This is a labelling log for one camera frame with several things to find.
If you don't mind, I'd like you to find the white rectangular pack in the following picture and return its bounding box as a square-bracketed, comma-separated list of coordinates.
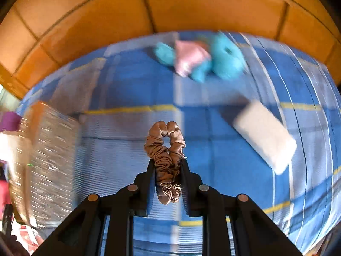
[232, 100, 297, 176]

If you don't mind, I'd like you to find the purple gift box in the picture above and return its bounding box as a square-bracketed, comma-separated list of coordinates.
[0, 111, 22, 132]

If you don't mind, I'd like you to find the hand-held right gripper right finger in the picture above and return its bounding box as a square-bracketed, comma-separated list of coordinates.
[181, 159, 301, 256]

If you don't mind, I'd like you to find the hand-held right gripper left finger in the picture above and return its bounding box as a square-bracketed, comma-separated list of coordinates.
[32, 158, 157, 256]

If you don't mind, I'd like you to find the pink object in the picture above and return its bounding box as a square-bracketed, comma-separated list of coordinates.
[0, 180, 11, 206]

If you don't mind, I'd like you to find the silver glitter box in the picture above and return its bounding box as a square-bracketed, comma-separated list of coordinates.
[20, 101, 82, 228]

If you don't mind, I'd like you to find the tan satin scrunchie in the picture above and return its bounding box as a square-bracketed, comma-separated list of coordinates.
[144, 121, 186, 204]

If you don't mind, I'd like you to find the blue plush toy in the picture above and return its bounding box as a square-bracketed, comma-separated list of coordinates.
[155, 32, 248, 83]

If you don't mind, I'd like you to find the blue plaid bed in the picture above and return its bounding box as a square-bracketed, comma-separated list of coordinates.
[16, 31, 341, 256]

